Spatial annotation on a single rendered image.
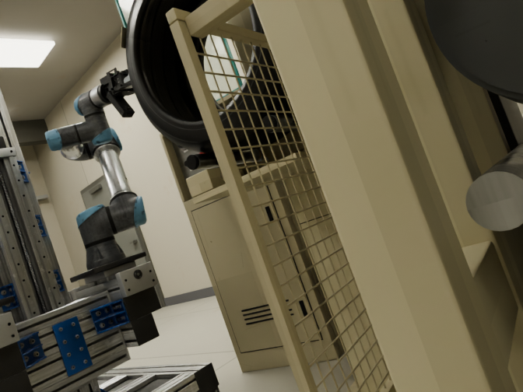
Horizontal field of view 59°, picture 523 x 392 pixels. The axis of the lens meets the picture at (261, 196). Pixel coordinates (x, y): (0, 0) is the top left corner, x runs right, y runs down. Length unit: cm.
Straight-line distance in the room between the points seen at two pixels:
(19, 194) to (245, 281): 104
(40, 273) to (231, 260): 85
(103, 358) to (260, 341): 81
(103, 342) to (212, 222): 79
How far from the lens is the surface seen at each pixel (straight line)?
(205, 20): 69
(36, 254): 190
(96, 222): 188
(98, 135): 178
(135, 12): 149
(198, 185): 134
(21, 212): 192
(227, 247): 224
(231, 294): 231
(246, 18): 170
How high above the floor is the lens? 67
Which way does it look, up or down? 3 degrees up
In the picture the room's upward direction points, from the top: 20 degrees counter-clockwise
